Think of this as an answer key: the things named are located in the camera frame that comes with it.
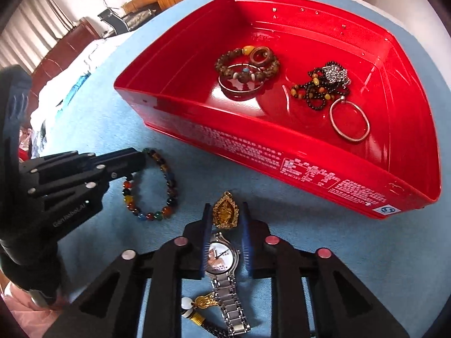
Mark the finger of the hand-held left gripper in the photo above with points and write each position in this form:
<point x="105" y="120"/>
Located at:
<point x="116" y="176"/>
<point x="119" y="158"/>

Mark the folded teal blanket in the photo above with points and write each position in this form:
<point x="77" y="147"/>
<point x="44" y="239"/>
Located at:
<point x="75" y="88"/>

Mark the dark wooden headboard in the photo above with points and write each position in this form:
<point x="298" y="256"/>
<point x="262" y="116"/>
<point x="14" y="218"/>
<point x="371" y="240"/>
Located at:
<point x="67" y="47"/>

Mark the gold pendant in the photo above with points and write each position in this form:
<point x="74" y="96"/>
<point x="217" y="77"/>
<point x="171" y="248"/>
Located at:
<point x="225" y="211"/>

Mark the black office chair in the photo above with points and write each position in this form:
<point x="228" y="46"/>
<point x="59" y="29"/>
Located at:
<point x="116" y="21"/>

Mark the silver wristwatch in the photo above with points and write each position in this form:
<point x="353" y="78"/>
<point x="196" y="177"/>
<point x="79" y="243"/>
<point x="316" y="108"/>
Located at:
<point x="222" y="253"/>

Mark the window curtain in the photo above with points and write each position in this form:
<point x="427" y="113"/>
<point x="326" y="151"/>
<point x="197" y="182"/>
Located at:
<point x="42" y="21"/>

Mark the white bedding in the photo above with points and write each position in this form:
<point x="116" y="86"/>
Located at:
<point x="81" y="63"/>

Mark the red tin box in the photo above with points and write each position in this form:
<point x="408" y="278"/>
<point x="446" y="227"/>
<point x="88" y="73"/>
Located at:
<point x="246" y="169"/>

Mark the person's left hand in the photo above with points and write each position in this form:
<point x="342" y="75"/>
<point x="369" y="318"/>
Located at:
<point x="35" y="278"/>

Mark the wooden desk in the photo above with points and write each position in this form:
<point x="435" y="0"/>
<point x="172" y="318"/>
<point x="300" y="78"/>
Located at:
<point x="155" y="1"/>

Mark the wide silver bangle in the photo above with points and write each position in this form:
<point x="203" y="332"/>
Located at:
<point x="243" y="91"/>

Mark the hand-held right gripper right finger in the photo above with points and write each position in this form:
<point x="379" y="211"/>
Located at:
<point x="246" y="243"/>

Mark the silver rhinestone pendant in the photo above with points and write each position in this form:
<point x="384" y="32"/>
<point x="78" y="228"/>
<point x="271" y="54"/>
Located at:
<point x="336" y="74"/>

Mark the pink plastic bag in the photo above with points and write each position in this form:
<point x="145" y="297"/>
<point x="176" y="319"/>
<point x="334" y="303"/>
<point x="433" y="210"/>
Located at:
<point x="21" y="313"/>

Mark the thin silver bangle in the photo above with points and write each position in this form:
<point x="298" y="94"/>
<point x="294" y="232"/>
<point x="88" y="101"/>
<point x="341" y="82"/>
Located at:
<point x="343" y="135"/>

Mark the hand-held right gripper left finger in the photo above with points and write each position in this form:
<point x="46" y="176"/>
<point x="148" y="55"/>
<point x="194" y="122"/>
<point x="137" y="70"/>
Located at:
<point x="206" y="243"/>

